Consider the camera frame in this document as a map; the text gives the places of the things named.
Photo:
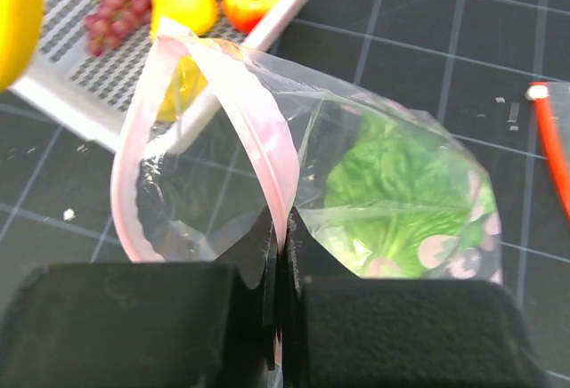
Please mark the yellow banana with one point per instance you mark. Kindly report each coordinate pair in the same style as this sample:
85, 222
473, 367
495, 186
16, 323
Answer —
21, 22

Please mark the red grape bunch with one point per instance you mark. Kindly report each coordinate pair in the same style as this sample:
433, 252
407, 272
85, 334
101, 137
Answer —
112, 21

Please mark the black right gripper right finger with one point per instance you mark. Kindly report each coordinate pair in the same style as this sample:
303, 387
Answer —
338, 330

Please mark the green lettuce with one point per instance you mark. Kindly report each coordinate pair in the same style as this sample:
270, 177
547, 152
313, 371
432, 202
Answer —
408, 202

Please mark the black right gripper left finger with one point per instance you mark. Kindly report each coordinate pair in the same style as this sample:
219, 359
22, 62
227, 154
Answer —
196, 324

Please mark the pink dotted zip bag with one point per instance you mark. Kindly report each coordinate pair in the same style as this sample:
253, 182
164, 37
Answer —
294, 125

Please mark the white perforated plastic basket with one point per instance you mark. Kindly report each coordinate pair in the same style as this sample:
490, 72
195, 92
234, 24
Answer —
90, 96

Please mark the orange zipper clear bag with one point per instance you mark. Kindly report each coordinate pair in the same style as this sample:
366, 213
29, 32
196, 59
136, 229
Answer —
551, 104

